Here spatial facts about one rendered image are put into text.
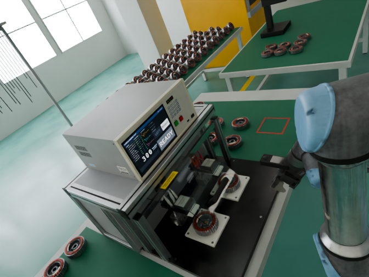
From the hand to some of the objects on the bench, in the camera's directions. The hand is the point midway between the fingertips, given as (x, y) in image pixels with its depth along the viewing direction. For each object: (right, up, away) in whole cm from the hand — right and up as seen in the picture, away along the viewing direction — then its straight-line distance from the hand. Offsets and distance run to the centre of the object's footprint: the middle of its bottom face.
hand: (272, 184), depth 110 cm
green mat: (-72, -52, -12) cm, 89 cm away
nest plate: (-15, -4, +17) cm, 23 cm away
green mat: (-5, +29, +63) cm, 70 cm away
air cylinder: (-38, -18, +12) cm, 44 cm away
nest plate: (-27, -19, +3) cm, 34 cm away
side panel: (-68, -31, +17) cm, 77 cm away
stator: (-15, -3, +17) cm, 23 cm away
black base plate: (-21, -13, +12) cm, 28 cm away
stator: (0, +28, +59) cm, 65 cm away
